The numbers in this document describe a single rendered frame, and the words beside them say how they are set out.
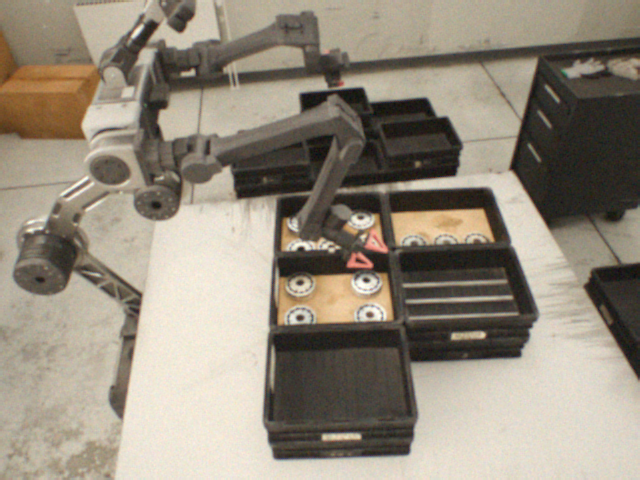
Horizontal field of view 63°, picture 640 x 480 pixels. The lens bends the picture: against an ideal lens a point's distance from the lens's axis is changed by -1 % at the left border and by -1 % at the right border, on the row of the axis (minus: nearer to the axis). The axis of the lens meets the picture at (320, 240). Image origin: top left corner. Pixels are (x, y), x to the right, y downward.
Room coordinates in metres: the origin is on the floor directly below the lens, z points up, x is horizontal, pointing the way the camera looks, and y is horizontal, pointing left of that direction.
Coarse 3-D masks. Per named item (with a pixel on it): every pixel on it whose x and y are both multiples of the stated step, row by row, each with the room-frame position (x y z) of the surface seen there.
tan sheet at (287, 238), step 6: (378, 216) 1.45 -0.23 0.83; (282, 222) 1.45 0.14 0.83; (378, 222) 1.42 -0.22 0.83; (282, 228) 1.42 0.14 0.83; (378, 228) 1.39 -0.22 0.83; (282, 234) 1.39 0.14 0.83; (288, 234) 1.39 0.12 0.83; (354, 234) 1.37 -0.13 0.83; (366, 234) 1.36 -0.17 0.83; (378, 234) 1.36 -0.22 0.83; (282, 240) 1.36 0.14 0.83; (288, 240) 1.36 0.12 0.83; (282, 246) 1.33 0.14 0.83
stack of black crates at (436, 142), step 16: (384, 128) 2.45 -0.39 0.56; (400, 128) 2.45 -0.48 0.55; (416, 128) 2.46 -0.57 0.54; (432, 128) 2.47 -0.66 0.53; (448, 128) 2.41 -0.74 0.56; (384, 144) 2.25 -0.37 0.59; (400, 144) 2.39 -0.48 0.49; (416, 144) 2.38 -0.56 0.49; (432, 144) 2.37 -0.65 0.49; (448, 144) 2.36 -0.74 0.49; (384, 160) 2.25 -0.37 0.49; (400, 160) 2.17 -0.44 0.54; (416, 160) 2.18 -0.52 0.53; (432, 160) 2.18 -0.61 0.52; (448, 160) 2.19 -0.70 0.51; (384, 176) 2.23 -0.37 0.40; (400, 176) 2.17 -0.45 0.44; (416, 176) 2.18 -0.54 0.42; (432, 176) 2.18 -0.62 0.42; (448, 176) 2.19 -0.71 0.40
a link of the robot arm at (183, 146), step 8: (176, 144) 1.06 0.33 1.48; (184, 144) 1.06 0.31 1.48; (192, 144) 1.07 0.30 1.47; (200, 144) 1.07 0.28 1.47; (208, 144) 1.09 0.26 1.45; (176, 152) 1.04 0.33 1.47; (184, 152) 1.04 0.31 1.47; (192, 152) 1.04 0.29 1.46; (200, 152) 1.05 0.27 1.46; (208, 152) 1.06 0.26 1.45; (176, 160) 1.04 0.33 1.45
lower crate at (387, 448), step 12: (276, 444) 0.60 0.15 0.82; (288, 444) 0.60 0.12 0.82; (300, 444) 0.60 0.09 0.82; (312, 444) 0.59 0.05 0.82; (324, 444) 0.59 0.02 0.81; (336, 444) 0.59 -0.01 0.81; (348, 444) 0.59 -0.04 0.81; (360, 444) 0.59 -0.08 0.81; (372, 444) 0.59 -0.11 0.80; (384, 444) 0.59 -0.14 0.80; (396, 444) 0.59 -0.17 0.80; (408, 444) 0.60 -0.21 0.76; (276, 456) 0.61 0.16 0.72; (288, 456) 0.61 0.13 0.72; (300, 456) 0.60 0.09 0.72; (312, 456) 0.60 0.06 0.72; (324, 456) 0.60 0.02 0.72; (336, 456) 0.60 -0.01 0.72; (348, 456) 0.60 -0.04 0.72; (360, 456) 0.59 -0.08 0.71; (372, 456) 0.59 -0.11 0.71; (384, 456) 0.59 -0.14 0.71; (396, 456) 0.59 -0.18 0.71
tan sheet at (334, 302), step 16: (320, 288) 1.12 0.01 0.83; (336, 288) 1.12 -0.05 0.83; (384, 288) 1.10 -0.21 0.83; (288, 304) 1.06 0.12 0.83; (304, 304) 1.06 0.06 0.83; (320, 304) 1.05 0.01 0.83; (336, 304) 1.05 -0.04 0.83; (352, 304) 1.04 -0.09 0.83; (384, 304) 1.04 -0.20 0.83; (320, 320) 0.99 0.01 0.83; (336, 320) 0.98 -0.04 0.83; (352, 320) 0.98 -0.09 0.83
